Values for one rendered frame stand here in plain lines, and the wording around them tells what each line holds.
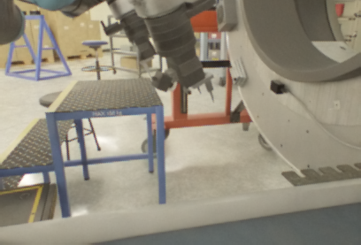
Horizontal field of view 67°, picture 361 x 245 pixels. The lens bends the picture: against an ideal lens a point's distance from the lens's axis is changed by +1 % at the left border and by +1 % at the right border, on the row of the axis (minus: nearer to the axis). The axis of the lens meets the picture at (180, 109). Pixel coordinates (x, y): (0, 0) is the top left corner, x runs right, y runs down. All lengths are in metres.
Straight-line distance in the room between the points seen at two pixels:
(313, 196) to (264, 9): 0.83
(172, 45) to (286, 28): 0.69
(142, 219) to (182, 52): 0.28
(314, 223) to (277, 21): 0.84
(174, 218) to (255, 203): 0.10
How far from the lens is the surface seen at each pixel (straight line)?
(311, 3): 1.41
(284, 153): 0.97
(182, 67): 0.49
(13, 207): 1.10
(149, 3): 0.45
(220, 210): 0.36
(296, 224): 0.39
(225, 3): 1.28
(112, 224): 0.34
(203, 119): 1.92
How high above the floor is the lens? 0.90
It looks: 18 degrees down
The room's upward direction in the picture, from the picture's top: straight up
